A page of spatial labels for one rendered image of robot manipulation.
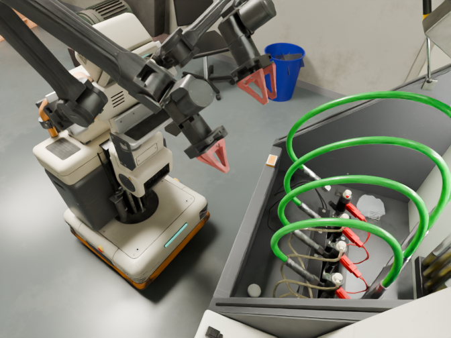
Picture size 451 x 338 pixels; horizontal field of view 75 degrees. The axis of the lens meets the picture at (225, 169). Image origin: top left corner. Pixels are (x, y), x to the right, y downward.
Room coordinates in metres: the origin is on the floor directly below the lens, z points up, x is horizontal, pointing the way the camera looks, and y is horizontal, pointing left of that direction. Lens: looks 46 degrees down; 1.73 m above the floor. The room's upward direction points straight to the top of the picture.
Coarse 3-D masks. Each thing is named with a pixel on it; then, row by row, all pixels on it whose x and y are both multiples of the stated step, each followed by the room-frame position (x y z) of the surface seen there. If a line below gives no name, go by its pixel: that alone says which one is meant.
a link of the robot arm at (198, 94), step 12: (168, 72) 0.59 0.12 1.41; (180, 84) 0.51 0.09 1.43; (192, 84) 0.51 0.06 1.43; (204, 84) 0.53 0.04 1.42; (144, 96) 0.52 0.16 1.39; (168, 96) 0.52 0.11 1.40; (180, 96) 0.51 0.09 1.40; (192, 96) 0.49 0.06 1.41; (204, 96) 0.51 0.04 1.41; (156, 108) 0.52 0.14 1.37; (180, 108) 0.51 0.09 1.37; (192, 108) 0.49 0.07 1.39; (204, 108) 0.50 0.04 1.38
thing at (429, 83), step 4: (424, 0) 0.77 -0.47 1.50; (428, 0) 0.76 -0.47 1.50; (424, 4) 0.76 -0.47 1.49; (428, 4) 0.76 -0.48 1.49; (424, 8) 0.76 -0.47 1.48; (428, 8) 0.76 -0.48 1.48; (424, 12) 0.76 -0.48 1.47; (428, 12) 0.76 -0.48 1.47; (424, 16) 0.76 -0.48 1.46; (428, 40) 0.75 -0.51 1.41; (428, 44) 0.75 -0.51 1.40; (428, 48) 0.74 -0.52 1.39; (428, 52) 0.74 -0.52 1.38; (428, 56) 0.74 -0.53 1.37; (428, 60) 0.74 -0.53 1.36; (428, 64) 0.74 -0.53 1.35; (428, 68) 0.73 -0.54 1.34; (428, 72) 0.73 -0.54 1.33; (428, 76) 0.73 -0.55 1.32; (428, 80) 0.72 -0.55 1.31; (432, 80) 0.72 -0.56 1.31; (436, 80) 0.72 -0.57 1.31; (424, 84) 0.73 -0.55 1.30; (428, 84) 0.72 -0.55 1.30; (432, 84) 0.72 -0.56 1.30; (424, 88) 0.73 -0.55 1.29; (428, 88) 0.72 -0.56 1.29; (432, 88) 0.72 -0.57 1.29
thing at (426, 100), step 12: (348, 96) 0.52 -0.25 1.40; (360, 96) 0.50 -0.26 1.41; (372, 96) 0.49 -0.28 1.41; (384, 96) 0.49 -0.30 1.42; (396, 96) 0.48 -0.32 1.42; (408, 96) 0.47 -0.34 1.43; (420, 96) 0.47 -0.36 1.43; (324, 108) 0.52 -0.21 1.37; (444, 108) 0.45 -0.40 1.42; (300, 120) 0.54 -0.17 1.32; (288, 144) 0.54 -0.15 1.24; (300, 168) 0.53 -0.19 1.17
